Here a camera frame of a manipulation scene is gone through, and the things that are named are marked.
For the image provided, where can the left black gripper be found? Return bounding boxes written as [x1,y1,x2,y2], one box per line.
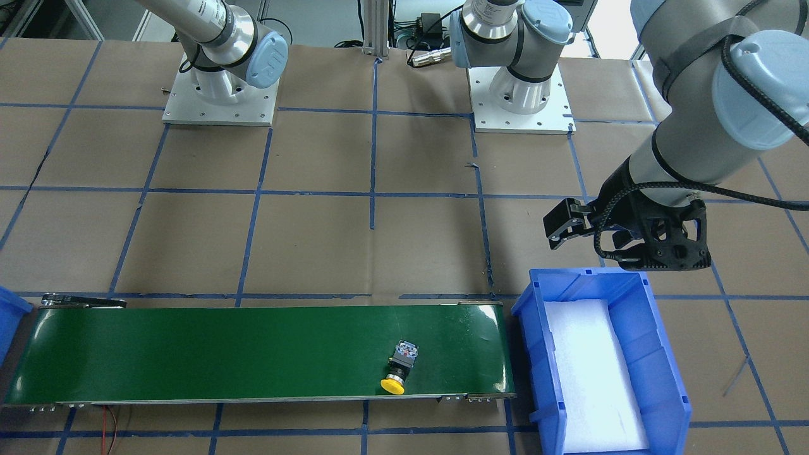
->
[544,158,645,251]

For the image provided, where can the yellow push button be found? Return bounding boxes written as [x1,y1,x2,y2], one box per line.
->
[380,339,418,395]

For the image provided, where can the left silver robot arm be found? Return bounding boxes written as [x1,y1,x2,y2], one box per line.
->
[449,1,807,265]

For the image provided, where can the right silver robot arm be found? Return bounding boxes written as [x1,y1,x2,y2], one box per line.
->
[140,1,289,116]

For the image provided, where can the white foam pad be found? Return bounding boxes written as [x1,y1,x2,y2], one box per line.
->
[545,300,649,453]

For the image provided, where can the blue plastic bin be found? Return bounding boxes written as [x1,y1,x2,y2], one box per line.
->
[512,268,691,454]
[0,287,33,365]

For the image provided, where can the green conveyor belt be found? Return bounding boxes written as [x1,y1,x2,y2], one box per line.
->
[4,302,516,406]

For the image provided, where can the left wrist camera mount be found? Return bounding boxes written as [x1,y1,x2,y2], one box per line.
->
[588,181,714,272]

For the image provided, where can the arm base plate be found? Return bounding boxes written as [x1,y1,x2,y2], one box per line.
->
[467,67,577,135]
[162,69,279,127]

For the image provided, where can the aluminium frame post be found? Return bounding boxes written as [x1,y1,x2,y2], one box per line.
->
[360,1,393,60]

